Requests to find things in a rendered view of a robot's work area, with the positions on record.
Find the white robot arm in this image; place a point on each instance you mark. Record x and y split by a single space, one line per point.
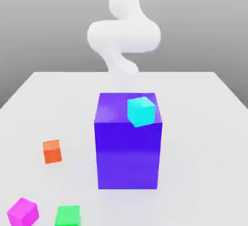
124 35

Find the small cyan cube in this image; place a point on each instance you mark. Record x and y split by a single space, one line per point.
141 112

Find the small orange cube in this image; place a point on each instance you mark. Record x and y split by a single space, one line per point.
52 152

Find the small green cube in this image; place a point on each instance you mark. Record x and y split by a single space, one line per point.
67 216

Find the small magenta cube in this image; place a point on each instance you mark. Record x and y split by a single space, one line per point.
22 212

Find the large purple box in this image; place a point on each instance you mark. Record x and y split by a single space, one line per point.
127 156

